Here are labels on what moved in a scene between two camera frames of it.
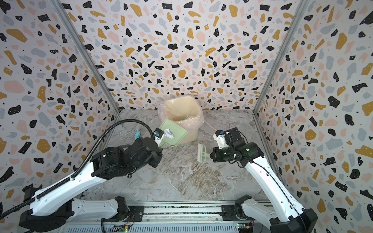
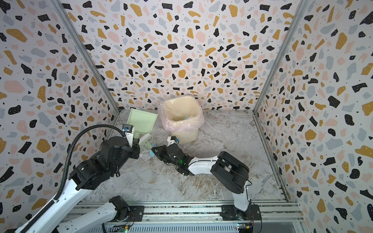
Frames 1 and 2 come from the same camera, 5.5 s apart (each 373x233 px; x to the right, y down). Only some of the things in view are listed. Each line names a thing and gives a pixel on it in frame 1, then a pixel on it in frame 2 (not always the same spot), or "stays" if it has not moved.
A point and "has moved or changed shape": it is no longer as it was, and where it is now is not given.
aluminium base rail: (174, 218) stays
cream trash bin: (185, 111) stays
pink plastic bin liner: (186, 110) stays
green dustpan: (178, 131) to (142, 121)
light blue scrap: (137, 134) has moved or changed shape
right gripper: (213, 155) to (162, 152)
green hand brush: (201, 153) has moved or changed shape
